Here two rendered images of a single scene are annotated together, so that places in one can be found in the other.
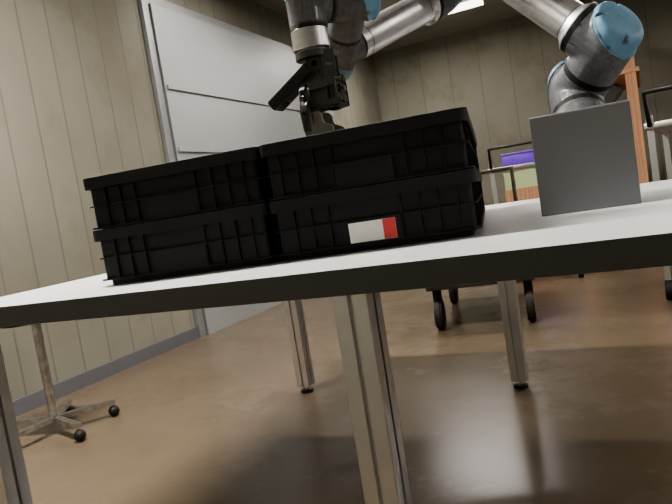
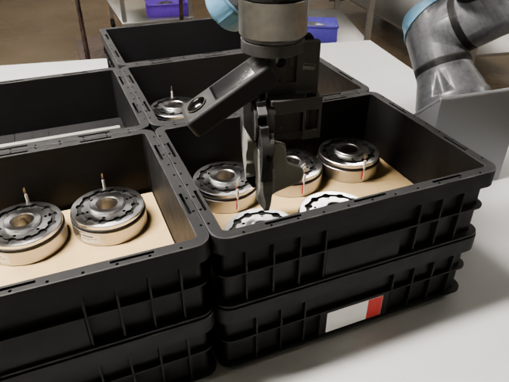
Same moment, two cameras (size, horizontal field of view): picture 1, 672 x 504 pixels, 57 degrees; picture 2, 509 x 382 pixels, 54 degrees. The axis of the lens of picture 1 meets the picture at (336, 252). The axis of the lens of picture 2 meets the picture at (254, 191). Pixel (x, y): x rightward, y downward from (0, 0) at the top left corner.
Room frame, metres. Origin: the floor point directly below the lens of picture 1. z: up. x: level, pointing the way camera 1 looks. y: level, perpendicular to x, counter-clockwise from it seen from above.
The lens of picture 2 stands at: (0.84, 0.33, 1.26)
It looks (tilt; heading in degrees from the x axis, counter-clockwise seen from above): 33 degrees down; 323
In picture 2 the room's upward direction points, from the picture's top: straight up
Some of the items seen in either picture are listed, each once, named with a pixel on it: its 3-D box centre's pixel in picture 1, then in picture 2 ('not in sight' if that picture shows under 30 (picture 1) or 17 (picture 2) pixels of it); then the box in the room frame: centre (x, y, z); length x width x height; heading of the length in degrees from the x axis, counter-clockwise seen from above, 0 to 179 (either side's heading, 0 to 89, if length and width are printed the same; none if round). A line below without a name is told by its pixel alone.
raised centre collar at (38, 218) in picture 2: not in sight; (23, 221); (1.46, 0.26, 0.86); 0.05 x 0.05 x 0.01
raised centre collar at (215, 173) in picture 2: not in sight; (225, 176); (1.39, -0.02, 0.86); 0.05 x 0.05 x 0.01
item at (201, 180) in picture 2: not in sight; (225, 179); (1.39, -0.02, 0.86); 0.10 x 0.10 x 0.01
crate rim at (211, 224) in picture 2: (372, 138); (313, 154); (1.29, -0.11, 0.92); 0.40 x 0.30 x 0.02; 75
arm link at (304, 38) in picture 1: (311, 43); (272, 17); (1.28, -0.02, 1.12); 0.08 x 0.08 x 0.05
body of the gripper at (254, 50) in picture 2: (320, 82); (277, 88); (1.27, -0.02, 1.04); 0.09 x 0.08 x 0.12; 69
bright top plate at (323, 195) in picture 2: not in sight; (335, 212); (1.22, -0.10, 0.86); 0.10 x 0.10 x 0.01
